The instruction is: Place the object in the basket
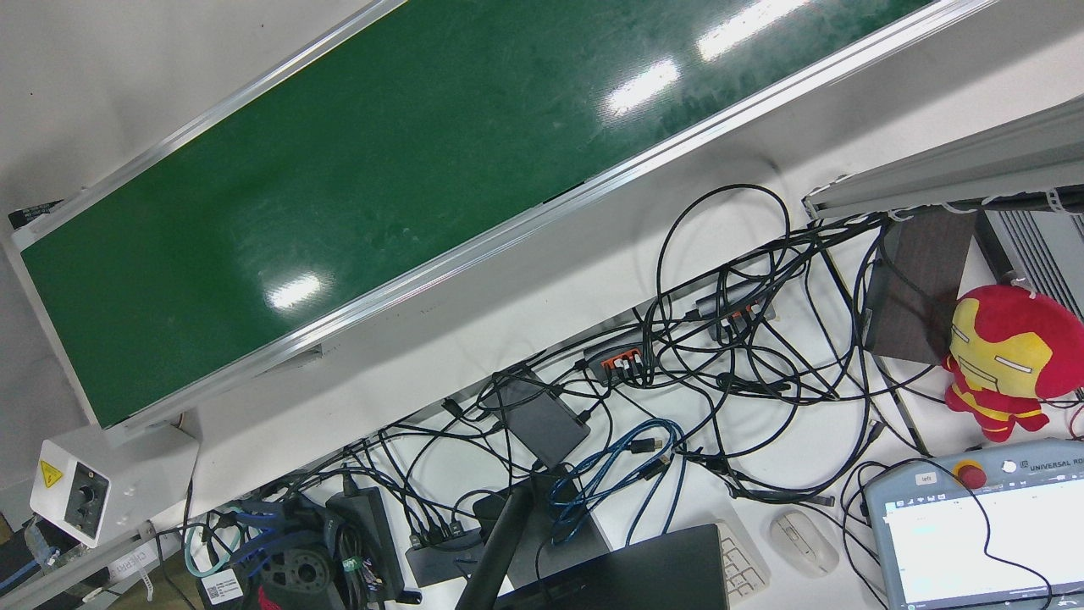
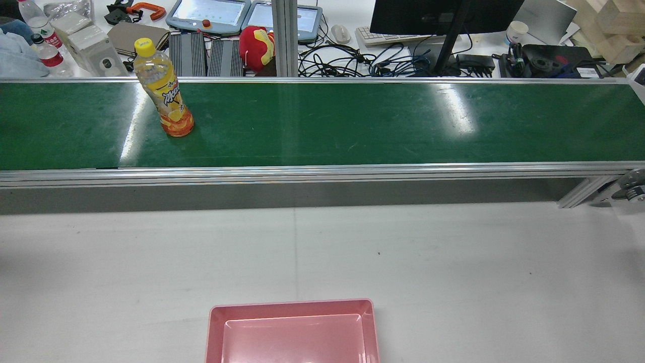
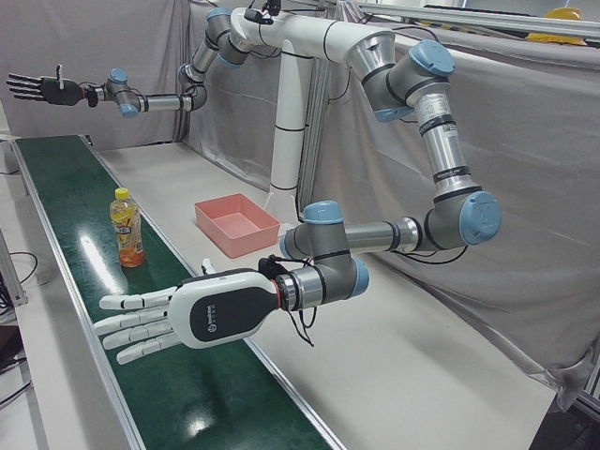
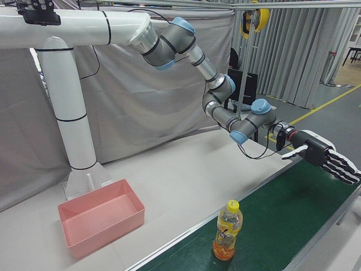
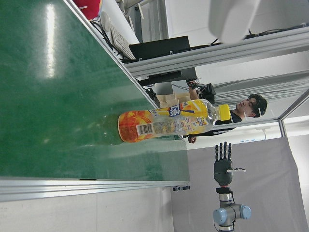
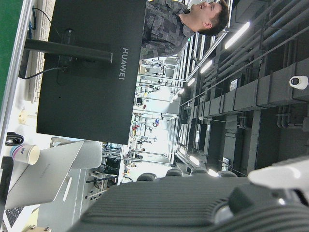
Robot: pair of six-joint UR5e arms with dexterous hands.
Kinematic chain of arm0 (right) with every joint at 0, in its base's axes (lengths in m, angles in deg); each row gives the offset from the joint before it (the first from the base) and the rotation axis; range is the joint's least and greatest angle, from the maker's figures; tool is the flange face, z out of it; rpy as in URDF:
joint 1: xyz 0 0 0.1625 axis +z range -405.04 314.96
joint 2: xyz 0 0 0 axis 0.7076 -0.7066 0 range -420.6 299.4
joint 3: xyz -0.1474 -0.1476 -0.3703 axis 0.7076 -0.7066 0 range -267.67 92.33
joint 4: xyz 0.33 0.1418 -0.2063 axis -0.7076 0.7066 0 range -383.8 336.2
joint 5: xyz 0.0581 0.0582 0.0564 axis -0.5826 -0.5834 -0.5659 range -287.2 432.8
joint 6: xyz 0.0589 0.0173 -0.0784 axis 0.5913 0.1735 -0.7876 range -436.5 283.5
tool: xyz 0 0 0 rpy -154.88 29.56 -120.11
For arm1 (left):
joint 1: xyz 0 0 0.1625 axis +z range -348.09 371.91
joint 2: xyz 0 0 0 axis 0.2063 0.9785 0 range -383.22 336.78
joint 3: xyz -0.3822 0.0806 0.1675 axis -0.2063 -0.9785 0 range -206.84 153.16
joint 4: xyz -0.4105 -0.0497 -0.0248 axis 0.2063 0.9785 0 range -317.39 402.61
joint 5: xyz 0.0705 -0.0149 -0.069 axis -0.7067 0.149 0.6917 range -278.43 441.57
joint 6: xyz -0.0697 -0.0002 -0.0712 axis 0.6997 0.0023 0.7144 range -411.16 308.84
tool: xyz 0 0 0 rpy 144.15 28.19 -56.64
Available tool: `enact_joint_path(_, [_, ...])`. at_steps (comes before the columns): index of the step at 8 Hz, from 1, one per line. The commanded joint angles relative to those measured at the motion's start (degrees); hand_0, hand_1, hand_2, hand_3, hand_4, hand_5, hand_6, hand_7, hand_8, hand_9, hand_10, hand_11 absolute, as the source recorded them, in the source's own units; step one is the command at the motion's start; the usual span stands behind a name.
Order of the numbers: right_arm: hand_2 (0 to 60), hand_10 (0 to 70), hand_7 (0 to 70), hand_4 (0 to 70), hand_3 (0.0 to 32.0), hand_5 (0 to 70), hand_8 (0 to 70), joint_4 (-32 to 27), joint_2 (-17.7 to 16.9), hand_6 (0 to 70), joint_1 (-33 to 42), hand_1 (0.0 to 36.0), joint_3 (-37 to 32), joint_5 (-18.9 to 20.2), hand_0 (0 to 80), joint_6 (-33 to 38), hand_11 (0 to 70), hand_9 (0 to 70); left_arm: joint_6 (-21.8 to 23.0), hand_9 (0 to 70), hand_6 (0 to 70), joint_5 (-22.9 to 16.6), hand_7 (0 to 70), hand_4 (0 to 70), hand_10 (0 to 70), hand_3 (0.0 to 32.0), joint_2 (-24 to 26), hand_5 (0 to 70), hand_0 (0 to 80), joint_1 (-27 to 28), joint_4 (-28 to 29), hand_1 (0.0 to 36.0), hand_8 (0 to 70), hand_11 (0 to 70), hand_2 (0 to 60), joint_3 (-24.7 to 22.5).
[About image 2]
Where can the grey laptop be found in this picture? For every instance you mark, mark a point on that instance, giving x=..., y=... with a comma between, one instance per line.
x=549, y=17

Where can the white plastic box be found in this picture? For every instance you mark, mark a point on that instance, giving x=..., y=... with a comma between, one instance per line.
x=90, y=48

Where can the white packet in plastic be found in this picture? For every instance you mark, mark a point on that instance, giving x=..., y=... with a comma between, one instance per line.
x=70, y=21

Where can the black clamp tool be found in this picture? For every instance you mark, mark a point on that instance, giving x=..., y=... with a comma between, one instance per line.
x=117, y=14

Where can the small water bottle black cap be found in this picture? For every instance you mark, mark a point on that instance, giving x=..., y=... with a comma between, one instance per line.
x=51, y=57

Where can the green conveyor belt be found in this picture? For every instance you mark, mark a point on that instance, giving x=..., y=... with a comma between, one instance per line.
x=352, y=126

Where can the white computer mouse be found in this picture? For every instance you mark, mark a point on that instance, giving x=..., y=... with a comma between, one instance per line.
x=340, y=33

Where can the orange juice bottle yellow cap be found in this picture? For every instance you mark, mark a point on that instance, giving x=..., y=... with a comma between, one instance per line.
x=166, y=96

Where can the pink plastic basket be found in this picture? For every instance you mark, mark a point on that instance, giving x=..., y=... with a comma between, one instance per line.
x=292, y=338

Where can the black computer monitor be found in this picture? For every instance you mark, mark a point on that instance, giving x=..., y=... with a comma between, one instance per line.
x=428, y=15

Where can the orange clamp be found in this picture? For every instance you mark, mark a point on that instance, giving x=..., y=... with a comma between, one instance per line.
x=151, y=10

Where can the large water bottle red label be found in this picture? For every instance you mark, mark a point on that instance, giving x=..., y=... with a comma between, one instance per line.
x=43, y=27

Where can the white keyboard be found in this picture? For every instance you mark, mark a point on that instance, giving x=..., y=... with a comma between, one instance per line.
x=373, y=38

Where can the cardboard box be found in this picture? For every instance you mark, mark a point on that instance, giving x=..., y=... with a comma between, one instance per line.
x=615, y=25

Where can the black ribbed metal box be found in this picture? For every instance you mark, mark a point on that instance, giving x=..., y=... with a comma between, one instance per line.
x=226, y=58
x=187, y=55

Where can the black carrying case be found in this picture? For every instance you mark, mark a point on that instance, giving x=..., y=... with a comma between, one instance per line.
x=559, y=60

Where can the aluminium profile post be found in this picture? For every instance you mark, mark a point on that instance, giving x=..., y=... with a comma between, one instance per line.
x=284, y=35

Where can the grey teach pendant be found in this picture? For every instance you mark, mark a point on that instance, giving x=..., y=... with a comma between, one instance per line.
x=211, y=12
x=305, y=20

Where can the red yellow plush toy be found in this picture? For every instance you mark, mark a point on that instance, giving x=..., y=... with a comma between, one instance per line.
x=254, y=48

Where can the white paper cup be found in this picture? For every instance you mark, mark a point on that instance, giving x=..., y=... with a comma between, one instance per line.
x=516, y=33

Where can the light blue cloth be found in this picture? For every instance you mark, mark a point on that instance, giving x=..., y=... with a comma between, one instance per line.
x=15, y=55

